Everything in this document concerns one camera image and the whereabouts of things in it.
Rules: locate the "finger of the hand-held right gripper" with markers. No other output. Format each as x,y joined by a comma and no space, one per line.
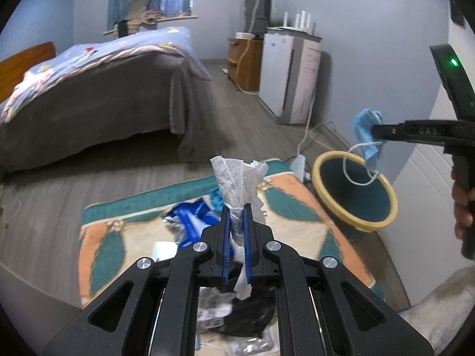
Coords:
408,131

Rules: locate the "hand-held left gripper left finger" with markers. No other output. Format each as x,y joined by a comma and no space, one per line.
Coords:
225,246

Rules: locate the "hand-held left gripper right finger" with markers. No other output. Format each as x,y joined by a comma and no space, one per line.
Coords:
248,246

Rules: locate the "blue face mask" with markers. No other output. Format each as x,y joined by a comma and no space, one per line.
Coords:
365,126

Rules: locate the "white medicine box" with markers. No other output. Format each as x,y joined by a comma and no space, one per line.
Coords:
166,251

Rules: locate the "white tissue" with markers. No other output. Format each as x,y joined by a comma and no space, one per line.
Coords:
237,181

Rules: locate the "yellow-rimmed teal trash bin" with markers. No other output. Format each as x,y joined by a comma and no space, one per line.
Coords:
356,202

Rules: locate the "person's right hand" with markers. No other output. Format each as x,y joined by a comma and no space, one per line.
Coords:
463,204

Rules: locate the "blue plastic packaging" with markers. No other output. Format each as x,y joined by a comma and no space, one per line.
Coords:
189,218

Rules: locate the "crumpled blue cloth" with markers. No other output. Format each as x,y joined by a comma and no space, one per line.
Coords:
216,196

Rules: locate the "teal and orange patterned rug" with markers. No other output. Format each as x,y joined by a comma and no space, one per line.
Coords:
297,207

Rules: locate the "white power strip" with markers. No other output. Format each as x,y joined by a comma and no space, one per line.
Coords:
300,165

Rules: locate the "white air purifier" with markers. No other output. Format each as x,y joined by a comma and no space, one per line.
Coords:
285,74

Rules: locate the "white router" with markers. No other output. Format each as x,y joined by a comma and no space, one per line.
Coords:
298,20

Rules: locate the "wooden cabinet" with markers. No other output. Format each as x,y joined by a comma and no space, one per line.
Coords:
245,63

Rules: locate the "beige fuzzy cloth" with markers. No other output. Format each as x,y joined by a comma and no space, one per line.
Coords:
438,311

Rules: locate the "bed with grey blanket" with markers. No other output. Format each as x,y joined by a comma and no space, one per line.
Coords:
111,96

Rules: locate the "black monitor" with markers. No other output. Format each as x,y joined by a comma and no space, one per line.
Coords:
258,11

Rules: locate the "blue printed quilt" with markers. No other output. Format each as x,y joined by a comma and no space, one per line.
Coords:
92,53

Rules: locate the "pile of clothes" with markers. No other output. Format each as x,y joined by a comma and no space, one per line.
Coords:
143,16

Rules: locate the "wooden headboard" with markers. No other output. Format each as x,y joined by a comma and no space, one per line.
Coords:
22,61

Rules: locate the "dark wall switch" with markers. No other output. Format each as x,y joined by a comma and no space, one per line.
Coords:
457,11

